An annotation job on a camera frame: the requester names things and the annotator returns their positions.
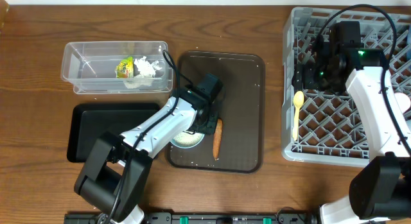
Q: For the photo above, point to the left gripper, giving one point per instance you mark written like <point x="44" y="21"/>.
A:
<point x="210" y="128"/>

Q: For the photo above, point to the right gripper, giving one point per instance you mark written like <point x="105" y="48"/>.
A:
<point x="305" y="79"/>

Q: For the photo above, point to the orange carrot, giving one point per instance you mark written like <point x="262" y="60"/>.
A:
<point x="217" y="139"/>

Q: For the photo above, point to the pile of white rice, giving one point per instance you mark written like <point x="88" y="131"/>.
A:
<point x="187" y="139"/>

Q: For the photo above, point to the light blue bowl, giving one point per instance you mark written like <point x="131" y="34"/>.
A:
<point x="189" y="140"/>

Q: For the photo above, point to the pale yellow plastic spoon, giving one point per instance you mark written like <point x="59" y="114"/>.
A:
<point x="298" y="102"/>

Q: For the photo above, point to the white tissue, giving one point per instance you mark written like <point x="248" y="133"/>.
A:
<point x="144" y="73"/>

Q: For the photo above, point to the pink plastic cup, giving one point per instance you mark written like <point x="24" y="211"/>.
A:
<point x="403" y="102"/>

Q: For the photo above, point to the yellow green snack wrapper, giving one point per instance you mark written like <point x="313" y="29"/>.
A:
<point x="125" y="69"/>

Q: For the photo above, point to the dark blue plate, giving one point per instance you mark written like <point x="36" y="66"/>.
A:
<point x="409" y="44"/>

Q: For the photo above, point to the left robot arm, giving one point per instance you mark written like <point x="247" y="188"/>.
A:
<point x="115" y="172"/>

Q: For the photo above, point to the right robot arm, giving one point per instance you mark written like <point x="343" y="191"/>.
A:
<point x="381" y="191"/>

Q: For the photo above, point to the grey dishwasher rack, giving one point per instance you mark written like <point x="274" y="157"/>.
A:
<point x="330" y="130"/>

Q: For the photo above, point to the black waste bin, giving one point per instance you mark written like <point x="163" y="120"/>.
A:
<point x="91" y="120"/>

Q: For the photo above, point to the clear plastic waste bin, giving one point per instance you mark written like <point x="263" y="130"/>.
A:
<point x="90" y="66"/>

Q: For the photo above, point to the dark brown serving tray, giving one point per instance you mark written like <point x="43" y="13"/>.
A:
<point x="240" y="106"/>

